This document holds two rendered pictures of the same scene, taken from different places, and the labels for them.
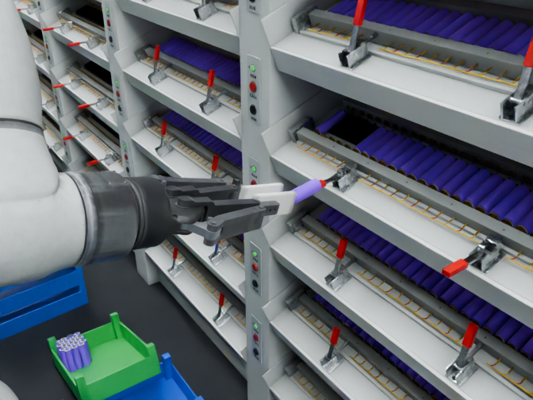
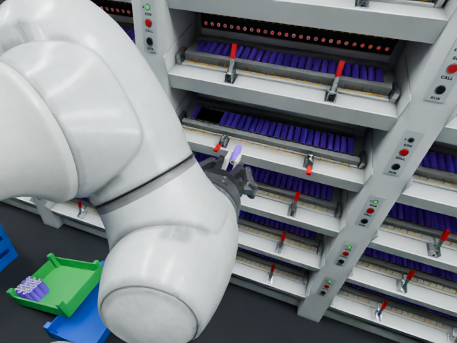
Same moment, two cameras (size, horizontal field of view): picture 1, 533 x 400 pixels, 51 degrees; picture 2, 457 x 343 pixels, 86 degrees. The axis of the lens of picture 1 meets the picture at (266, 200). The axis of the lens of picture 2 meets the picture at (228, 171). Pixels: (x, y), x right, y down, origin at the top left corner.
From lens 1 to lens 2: 0.42 m
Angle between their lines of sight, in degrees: 36
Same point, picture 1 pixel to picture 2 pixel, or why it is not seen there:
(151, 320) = (73, 247)
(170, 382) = not seen: hidden behind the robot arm
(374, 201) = (244, 149)
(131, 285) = (45, 233)
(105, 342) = (49, 273)
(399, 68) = (258, 81)
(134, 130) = not seen: hidden behind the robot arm
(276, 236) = not seen: hidden behind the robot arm
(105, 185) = (224, 184)
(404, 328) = (260, 202)
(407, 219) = (265, 154)
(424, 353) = (274, 209)
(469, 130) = (307, 108)
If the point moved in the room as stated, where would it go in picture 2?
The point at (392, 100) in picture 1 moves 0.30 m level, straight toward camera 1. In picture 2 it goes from (260, 97) to (346, 152)
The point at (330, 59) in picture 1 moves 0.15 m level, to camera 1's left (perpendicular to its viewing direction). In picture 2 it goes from (214, 78) to (163, 82)
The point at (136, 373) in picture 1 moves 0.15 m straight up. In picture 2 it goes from (93, 281) to (85, 258)
